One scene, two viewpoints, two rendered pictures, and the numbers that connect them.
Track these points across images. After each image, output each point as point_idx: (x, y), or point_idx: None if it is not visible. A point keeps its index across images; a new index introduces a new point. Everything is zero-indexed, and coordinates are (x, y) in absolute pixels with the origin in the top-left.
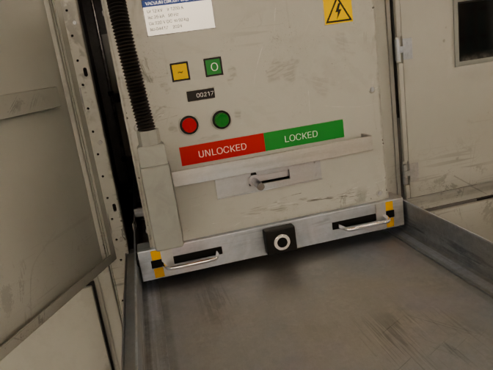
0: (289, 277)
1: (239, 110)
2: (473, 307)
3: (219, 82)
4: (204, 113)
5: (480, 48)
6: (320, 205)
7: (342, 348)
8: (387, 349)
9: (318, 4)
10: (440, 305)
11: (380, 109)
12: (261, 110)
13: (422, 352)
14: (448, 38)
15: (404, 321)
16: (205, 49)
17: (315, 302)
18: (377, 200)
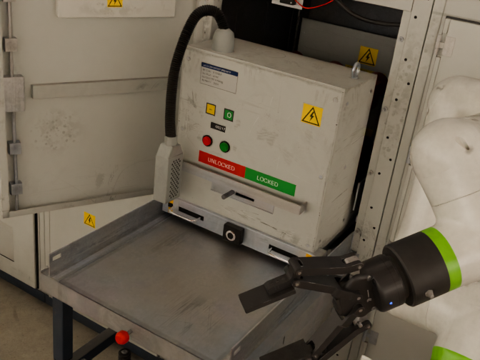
0: (216, 256)
1: (236, 146)
2: (236, 326)
3: (229, 125)
4: (217, 138)
5: None
6: (267, 228)
7: (163, 294)
8: (172, 308)
9: (299, 106)
10: (229, 315)
11: (323, 193)
12: (248, 153)
13: (178, 318)
14: None
15: (201, 307)
16: (227, 103)
17: (197, 273)
18: (304, 249)
